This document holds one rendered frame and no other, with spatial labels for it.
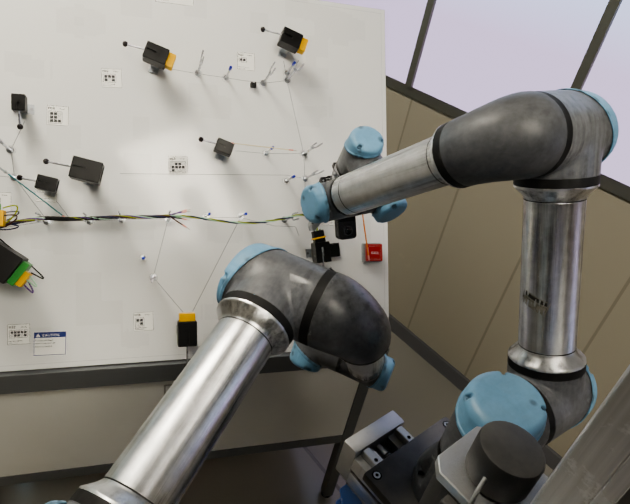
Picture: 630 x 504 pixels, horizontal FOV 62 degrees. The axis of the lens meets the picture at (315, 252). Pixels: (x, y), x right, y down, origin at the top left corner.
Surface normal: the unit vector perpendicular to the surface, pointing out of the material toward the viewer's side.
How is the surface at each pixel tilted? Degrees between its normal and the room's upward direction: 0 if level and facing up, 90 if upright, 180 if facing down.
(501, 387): 7
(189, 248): 54
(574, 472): 90
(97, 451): 90
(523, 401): 7
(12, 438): 90
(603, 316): 90
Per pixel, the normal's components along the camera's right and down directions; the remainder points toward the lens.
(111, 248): 0.31, -0.01
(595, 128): 0.57, 0.07
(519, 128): -0.22, 0.01
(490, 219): -0.76, 0.24
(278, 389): 0.25, 0.57
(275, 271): 0.06, -0.66
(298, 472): 0.17, -0.82
